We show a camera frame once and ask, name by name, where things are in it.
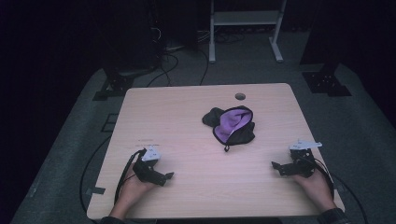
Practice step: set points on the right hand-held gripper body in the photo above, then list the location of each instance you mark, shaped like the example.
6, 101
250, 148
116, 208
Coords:
303, 160

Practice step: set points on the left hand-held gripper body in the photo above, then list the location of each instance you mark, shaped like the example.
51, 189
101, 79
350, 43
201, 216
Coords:
144, 169

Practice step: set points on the purple cloth with black edge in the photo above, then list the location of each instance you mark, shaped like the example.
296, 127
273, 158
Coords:
232, 123

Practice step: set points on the person's left hand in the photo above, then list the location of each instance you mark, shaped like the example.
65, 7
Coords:
135, 189

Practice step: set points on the person's right hand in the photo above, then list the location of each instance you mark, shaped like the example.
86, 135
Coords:
313, 188

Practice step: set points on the grey tape strip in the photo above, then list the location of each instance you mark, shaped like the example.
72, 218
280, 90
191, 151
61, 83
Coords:
96, 190

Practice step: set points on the round grey table grommet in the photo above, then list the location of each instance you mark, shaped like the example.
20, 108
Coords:
240, 96

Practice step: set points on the black stand base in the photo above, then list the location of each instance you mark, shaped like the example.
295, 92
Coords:
115, 85
327, 82

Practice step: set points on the dark computer tower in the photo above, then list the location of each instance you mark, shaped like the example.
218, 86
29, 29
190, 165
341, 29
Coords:
174, 21

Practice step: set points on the white metal stand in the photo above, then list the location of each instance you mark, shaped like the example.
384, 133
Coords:
244, 18

